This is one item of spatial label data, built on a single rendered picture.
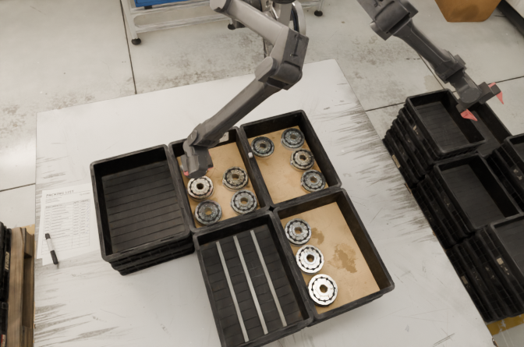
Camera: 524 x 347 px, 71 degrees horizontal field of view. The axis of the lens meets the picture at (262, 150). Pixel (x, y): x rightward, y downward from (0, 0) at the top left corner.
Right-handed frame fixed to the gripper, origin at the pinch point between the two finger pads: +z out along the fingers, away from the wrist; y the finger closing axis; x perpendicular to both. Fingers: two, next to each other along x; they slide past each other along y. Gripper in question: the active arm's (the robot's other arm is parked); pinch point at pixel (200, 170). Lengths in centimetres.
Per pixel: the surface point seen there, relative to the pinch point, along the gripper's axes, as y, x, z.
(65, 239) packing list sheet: -59, -3, 21
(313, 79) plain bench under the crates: 72, 51, 33
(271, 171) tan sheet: 28.5, -2.3, 14.5
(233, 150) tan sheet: 15.9, 12.2, 14.4
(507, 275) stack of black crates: 122, -71, 51
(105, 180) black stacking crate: -37.3, 12.6, 10.8
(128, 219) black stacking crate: -30.9, -6.6, 10.4
